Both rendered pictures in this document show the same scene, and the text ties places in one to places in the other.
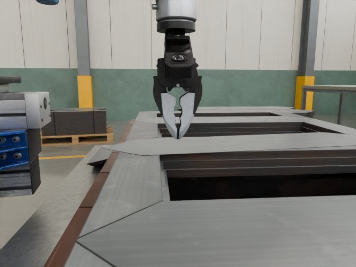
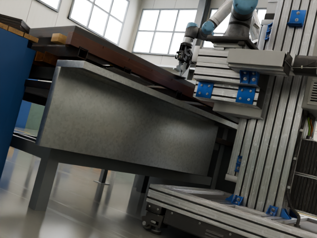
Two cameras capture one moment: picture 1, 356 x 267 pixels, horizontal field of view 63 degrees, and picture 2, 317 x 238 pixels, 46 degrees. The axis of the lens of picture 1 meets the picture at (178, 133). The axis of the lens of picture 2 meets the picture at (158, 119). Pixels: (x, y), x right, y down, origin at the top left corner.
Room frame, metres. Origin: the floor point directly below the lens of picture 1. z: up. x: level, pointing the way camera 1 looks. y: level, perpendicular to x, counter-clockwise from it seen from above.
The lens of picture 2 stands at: (2.31, 1.76, 0.42)
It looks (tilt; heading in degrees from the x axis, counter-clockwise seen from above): 4 degrees up; 227
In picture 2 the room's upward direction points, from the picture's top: 14 degrees clockwise
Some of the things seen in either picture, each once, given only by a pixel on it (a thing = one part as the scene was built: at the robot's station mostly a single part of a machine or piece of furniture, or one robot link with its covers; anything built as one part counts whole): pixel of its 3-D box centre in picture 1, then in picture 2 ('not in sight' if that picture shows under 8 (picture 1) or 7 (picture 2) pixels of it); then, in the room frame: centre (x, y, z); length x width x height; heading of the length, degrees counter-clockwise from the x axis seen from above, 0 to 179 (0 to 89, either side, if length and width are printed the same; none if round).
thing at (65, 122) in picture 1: (76, 124); not in sight; (5.02, 1.76, 0.26); 1.20 x 0.80 x 0.53; 104
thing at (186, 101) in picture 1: (184, 114); (179, 68); (0.57, -0.01, 0.96); 0.06 x 0.03 x 0.09; 5
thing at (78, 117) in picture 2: not in sight; (147, 133); (0.91, 0.22, 0.47); 1.30 x 0.04 x 0.35; 4
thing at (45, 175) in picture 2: not in sight; (55, 138); (1.42, 0.16, 0.34); 0.06 x 0.06 x 0.68; 4
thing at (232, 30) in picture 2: not in sight; (237, 34); (0.78, 0.56, 1.09); 0.15 x 0.15 x 0.10
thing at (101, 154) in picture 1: (111, 155); (118, 76); (1.26, 0.29, 0.70); 0.39 x 0.12 x 0.04; 4
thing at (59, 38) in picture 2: not in sight; (59, 39); (1.52, 0.13, 0.79); 0.06 x 0.05 x 0.04; 94
